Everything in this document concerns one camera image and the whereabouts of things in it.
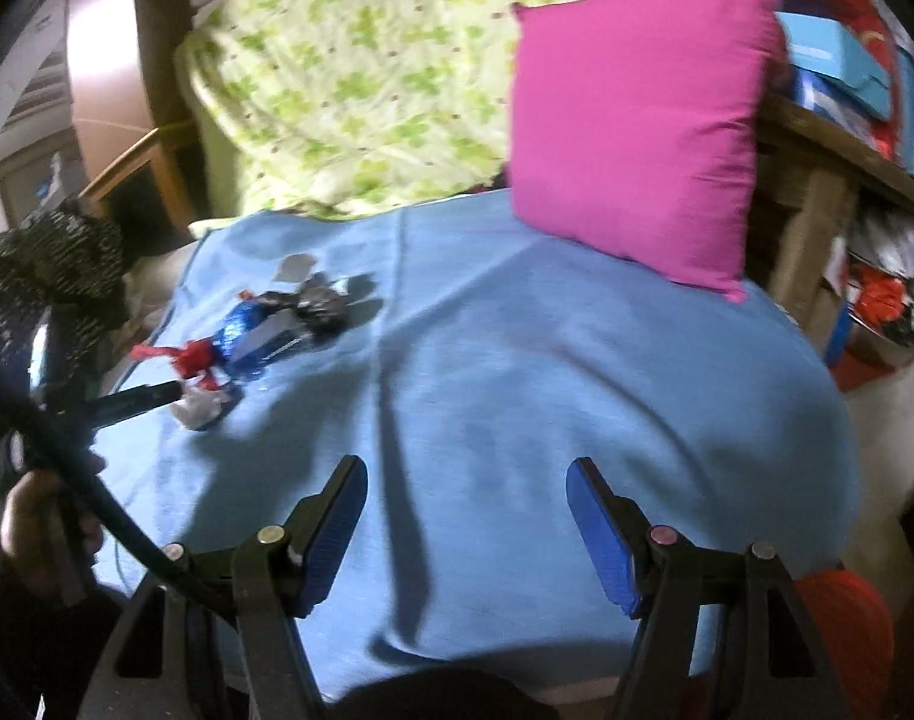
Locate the small red plastic bag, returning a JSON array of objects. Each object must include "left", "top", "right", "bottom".
[{"left": 850, "top": 270, "right": 914, "bottom": 327}]

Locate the person's left hand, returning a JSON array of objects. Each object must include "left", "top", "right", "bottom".
[{"left": 0, "top": 454, "right": 107, "bottom": 605}]

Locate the red floor mat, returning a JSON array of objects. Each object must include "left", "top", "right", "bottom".
[{"left": 832, "top": 351, "right": 882, "bottom": 395}]

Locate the speckled black cloth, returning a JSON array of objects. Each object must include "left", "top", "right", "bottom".
[{"left": 0, "top": 210, "right": 128, "bottom": 361}]

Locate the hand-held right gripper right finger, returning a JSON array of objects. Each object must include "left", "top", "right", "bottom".
[{"left": 566, "top": 456, "right": 852, "bottom": 720}]

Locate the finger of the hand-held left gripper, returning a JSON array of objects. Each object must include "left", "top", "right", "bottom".
[{"left": 82, "top": 379, "right": 184, "bottom": 432}]

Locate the light blue blanket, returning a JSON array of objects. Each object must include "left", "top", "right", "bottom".
[{"left": 89, "top": 191, "right": 863, "bottom": 698}]

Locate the blue foil wrapper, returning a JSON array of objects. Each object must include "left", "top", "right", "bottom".
[{"left": 215, "top": 302, "right": 261, "bottom": 365}]

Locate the grey blue packet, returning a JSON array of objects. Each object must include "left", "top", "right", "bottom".
[{"left": 232, "top": 311, "right": 329, "bottom": 385}]

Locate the white blue package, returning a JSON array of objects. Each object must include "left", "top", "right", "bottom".
[{"left": 787, "top": 67, "right": 870, "bottom": 125}]

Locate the red box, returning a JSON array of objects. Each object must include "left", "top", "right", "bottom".
[{"left": 832, "top": 0, "right": 904, "bottom": 158}]

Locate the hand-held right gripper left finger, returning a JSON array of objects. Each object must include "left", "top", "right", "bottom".
[{"left": 78, "top": 454, "right": 369, "bottom": 720}]

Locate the metal basin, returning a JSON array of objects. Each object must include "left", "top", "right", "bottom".
[{"left": 839, "top": 311, "right": 914, "bottom": 370}]

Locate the wooden shelf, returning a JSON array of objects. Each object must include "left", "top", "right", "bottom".
[{"left": 749, "top": 90, "right": 914, "bottom": 361}]

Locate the white plastic bag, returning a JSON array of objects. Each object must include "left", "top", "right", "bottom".
[{"left": 850, "top": 206, "right": 914, "bottom": 278}]

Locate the pink pillow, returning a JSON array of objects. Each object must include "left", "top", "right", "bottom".
[{"left": 506, "top": 0, "right": 788, "bottom": 305}]

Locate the red wrapper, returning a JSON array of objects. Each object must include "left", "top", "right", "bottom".
[{"left": 131, "top": 340, "right": 226, "bottom": 391}]

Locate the wooden bed frame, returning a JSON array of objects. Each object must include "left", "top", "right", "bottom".
[{"left": 74, "top": 0, "right": 226, "bottom": 241}]

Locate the red plastic basket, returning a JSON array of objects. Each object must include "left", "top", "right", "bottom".
[{"left": 790, "top": 566, "right": 897, "bottom": 720}]

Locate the small light blue box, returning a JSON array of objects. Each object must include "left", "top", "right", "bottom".
[{"left": 775, "top": 11, "right": 897, "bottom": 121}]

